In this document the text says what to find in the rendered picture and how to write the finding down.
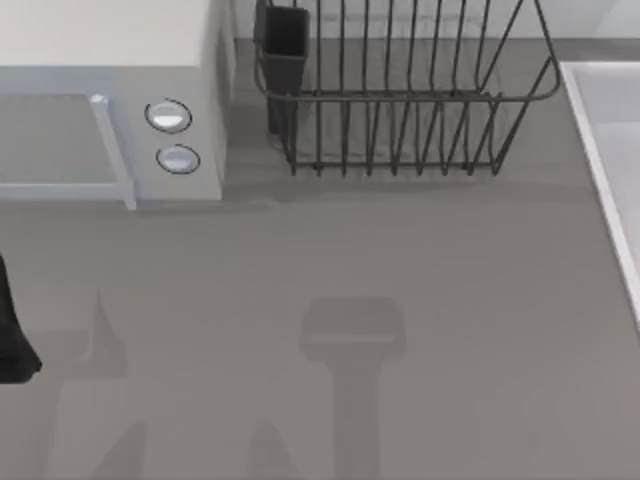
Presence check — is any small round microwave knob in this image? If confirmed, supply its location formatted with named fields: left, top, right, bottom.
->
left=155, top=143, right=202, bottom=176

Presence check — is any black cutlery holder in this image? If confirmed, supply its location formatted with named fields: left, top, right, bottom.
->
left=253, top=0, right=312, bottom=135

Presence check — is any large round microwave knob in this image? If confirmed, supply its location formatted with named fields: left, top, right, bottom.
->
left=144, top=97, right=194, bottom=135

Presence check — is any microwave oven door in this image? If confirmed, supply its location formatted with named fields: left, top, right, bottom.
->
left=0, top=92, right=138, bottom=211

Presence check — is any pale microwave oven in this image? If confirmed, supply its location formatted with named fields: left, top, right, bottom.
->
left=0, top=0, right=239, bottom=211

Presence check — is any white sink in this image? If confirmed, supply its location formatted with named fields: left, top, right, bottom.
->
left=558, top=60, right=640, bottom=335

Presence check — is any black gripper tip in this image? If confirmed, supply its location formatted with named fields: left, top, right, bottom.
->
left=0, top=255, right=43, bottom=385

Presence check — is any black wire dish rack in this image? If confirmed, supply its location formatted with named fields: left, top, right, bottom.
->
left=252, top=0, right=561, bottom=178

